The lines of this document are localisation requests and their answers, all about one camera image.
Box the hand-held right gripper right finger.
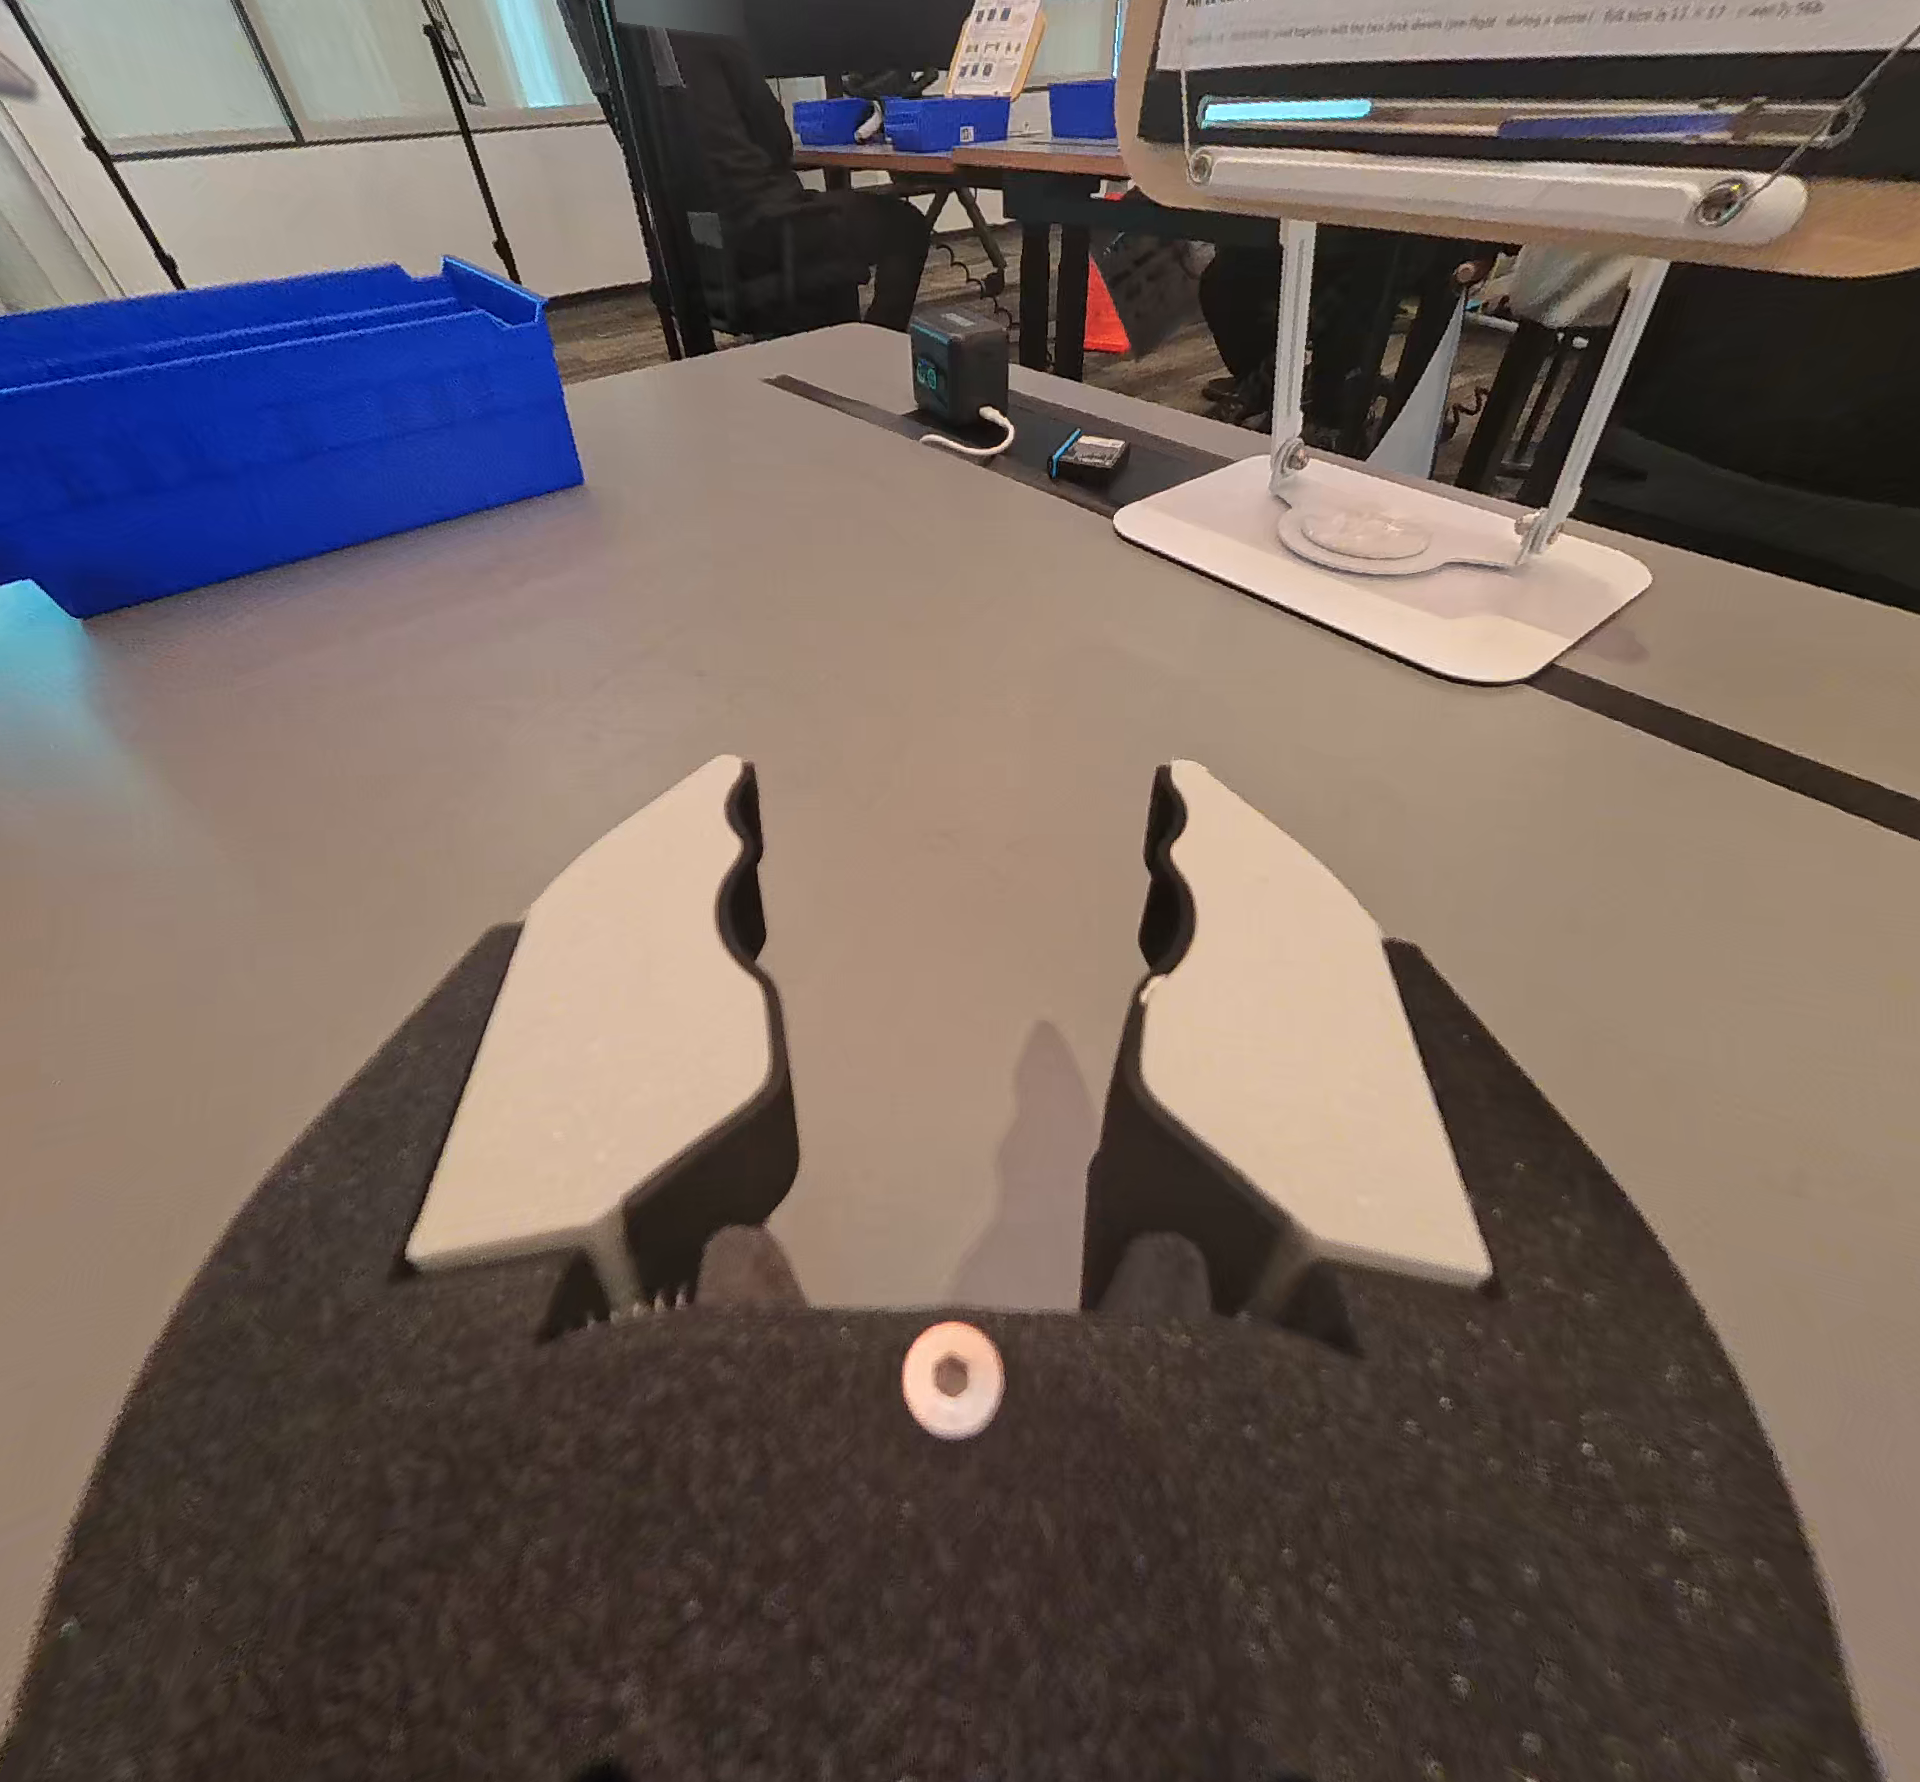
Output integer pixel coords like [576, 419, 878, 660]
[1138, 761, 1498, 1327]

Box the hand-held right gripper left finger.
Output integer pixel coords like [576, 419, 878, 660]
[405, 756, 801, 1277]

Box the blue plastic bin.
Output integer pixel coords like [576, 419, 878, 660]
[0, 256, 583, 621]

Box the black charger case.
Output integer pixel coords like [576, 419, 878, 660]
[907, 307, 1010, 424]

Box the wooden office desk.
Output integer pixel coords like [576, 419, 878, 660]
[790, 141, 1142, 383]

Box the black sign stand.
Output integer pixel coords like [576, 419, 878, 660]
[393, 0, 523, 287]

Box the instruction card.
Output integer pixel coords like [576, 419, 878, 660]
[944, 0, 1073, 102]

